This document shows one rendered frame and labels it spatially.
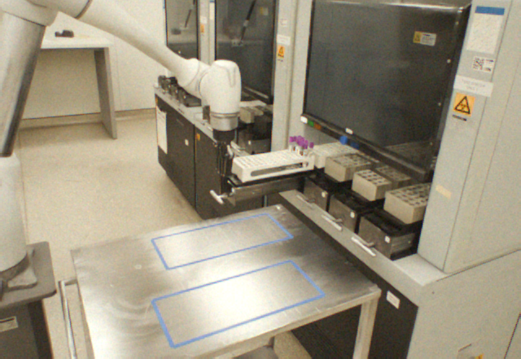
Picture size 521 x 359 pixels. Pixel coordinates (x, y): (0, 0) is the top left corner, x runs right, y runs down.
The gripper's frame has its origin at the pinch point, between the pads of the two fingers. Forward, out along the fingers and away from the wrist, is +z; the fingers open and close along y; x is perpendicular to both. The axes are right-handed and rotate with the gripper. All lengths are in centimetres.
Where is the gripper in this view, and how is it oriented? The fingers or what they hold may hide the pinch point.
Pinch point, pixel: (223, 183)
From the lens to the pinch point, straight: 150.4
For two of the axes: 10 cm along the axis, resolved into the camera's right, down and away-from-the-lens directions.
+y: -4.7, -3.7, 8.0
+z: -0.4, 9.2, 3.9
